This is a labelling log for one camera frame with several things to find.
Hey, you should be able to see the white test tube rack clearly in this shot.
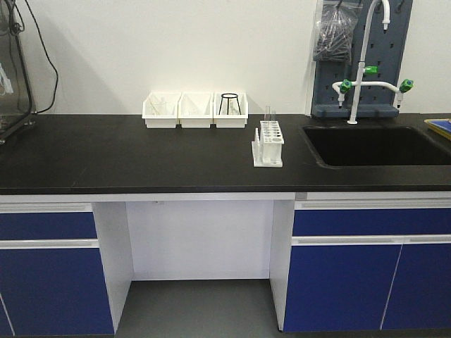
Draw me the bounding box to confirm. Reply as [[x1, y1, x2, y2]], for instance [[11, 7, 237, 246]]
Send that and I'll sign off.
[[252, 120, 284, 168]]

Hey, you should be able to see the clear rear test tube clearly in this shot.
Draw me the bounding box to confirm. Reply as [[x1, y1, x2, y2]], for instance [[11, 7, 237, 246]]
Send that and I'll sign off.
[[264, 106, 271, 121]]

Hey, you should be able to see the grey pegboard drying rack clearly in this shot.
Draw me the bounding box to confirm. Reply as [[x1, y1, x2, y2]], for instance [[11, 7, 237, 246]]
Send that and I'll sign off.
[[311, 1, 413, 118]]

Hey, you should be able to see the white right storage bin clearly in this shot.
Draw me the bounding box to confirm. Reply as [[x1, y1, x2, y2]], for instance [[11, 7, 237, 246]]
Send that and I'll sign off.
[[213, 93, 249, 128]]

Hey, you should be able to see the white storage bin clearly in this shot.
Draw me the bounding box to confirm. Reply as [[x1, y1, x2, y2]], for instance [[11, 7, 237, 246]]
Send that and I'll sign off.
[[178, 92, 213, 128], [142, 92, 181, 129], [213, 93, 249, 128]]

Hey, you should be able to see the clear glass flask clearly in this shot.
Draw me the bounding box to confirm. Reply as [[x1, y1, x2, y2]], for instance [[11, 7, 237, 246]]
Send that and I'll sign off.
[[228, 102, 240, 115]]

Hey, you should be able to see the white middle storage bin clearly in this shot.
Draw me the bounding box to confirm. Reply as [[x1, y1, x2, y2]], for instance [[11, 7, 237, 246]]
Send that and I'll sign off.
[[178, 92, 213, 128]]

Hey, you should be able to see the small clear glass beaker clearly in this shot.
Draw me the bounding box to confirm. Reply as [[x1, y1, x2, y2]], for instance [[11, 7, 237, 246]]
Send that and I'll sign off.
[[187, 106, 198, 115]]

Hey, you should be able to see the black metal tripod stand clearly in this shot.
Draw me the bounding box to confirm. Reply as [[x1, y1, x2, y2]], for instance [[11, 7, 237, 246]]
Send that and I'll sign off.
[[219, 93, 242, 115]]

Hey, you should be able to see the white left storage bin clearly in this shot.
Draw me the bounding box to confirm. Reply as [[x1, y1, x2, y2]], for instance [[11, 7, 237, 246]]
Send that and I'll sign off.
[[142, 92, 181, 129]]

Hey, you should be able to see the black lab sink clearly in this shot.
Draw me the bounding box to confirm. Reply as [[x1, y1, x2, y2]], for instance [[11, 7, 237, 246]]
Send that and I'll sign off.
[[300, 126, 450, 168]]

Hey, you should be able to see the white gooseneck lab faucet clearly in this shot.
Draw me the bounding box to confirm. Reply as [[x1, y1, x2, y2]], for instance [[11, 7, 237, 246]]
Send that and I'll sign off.
[[332, 1, 414, 125]]

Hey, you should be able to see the blue cabinet door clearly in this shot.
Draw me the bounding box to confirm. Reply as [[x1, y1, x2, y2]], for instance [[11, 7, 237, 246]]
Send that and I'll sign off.
[[283, 245, 400, 332], [1, 249, 114, 336], [383, 244, 450, 330]]

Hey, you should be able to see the plastic bag of pegs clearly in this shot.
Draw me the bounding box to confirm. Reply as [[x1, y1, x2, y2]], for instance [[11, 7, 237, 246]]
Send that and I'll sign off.
[[313, 1, 363, 65]]

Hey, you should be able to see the blue right drawer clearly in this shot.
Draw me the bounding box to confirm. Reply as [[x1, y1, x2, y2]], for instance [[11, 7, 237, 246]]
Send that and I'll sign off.
[[292, 208, 450, 236]]

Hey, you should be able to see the blue drawer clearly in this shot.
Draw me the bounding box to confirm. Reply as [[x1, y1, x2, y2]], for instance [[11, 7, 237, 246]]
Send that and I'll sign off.
[[292, 208, 450, 236], [1, 212, 97, 240]]

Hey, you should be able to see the blue left drawer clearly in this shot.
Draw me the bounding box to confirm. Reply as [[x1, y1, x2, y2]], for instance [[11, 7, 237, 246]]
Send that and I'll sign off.
[[1, 212, 97, 240]]

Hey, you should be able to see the blue left cabinet door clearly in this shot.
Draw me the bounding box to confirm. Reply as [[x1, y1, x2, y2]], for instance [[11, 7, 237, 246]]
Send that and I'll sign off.
[[1, 249, 114, 336]]

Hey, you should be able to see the yellow tray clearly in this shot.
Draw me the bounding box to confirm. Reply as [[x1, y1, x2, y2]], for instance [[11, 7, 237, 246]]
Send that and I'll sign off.
[[424, 118, 451, 140]]

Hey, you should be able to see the blue far right cabinet door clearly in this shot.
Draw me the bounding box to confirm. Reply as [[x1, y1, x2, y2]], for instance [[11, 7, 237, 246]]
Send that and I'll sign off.
[[383, 244, 450, 330]]

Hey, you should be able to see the black cable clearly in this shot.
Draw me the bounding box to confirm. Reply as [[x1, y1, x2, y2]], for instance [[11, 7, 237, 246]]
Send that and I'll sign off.
[[24, 0, 60, 114]]

